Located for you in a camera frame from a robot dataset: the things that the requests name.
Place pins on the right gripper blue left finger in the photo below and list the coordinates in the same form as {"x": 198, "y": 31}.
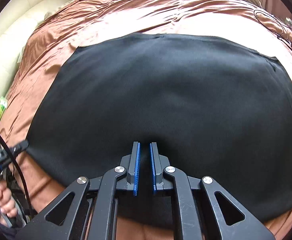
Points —
{"x": 133, "y": 168}

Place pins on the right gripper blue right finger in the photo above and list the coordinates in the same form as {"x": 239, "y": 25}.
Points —
{"x": 156, "y": 167}

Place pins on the black sleeveless shirt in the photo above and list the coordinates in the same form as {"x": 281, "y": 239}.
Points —
{"x": 214, "y": 108}

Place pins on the person's left hand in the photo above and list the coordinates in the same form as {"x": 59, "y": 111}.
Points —
{"x": 7, "y": 204}

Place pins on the cream leather headboard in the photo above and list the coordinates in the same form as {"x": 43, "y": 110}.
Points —
{"x": 18, "y": 20}

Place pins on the right pink curtain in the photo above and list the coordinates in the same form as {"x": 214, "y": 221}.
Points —
{"x": 276, "y": 8}

